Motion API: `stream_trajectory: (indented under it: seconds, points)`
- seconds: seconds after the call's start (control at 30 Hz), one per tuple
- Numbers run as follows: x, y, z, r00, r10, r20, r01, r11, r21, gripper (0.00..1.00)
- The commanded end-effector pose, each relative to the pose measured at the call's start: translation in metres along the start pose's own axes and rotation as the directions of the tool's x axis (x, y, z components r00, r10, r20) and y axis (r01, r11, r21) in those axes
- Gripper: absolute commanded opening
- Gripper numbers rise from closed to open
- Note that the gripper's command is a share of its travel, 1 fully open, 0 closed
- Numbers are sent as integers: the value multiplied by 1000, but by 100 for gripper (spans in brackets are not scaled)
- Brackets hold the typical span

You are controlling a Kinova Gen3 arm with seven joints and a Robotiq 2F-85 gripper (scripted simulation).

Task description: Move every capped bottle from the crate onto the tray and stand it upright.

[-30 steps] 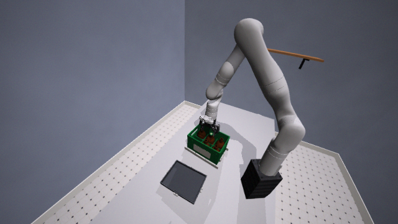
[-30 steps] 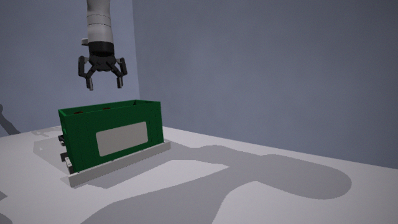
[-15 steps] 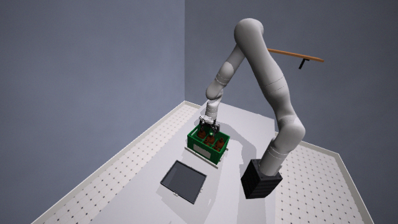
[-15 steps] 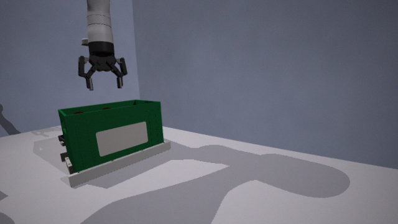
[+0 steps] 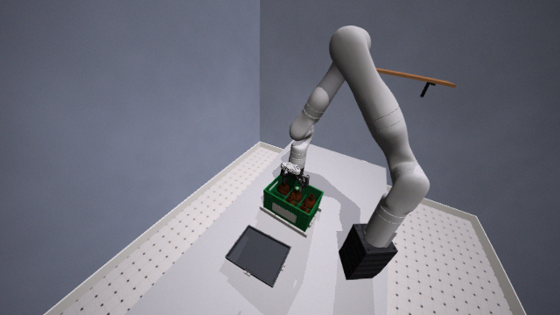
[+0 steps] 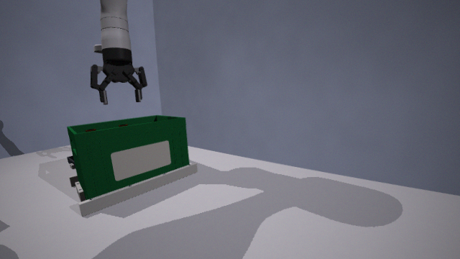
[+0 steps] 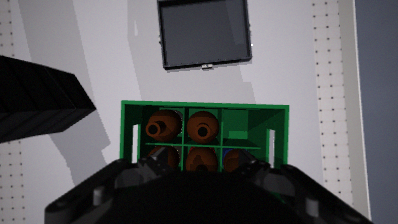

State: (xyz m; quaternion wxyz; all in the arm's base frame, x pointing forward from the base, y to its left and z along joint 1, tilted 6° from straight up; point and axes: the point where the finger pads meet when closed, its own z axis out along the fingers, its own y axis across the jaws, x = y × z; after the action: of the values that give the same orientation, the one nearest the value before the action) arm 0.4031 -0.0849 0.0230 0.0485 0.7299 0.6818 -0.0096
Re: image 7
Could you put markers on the brown glass bottle with red label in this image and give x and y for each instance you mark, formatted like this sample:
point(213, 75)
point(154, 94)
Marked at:
point(202, 159)

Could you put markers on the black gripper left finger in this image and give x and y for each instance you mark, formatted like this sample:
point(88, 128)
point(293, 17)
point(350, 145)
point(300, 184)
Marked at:
point(89, 200)

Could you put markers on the dark green crate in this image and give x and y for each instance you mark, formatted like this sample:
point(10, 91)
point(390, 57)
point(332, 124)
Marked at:
point(245, 128)

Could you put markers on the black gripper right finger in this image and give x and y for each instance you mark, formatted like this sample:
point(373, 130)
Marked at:
point(312, 202)

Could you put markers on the grey flat bar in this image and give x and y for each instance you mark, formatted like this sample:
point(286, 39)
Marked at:
point(206, 66)

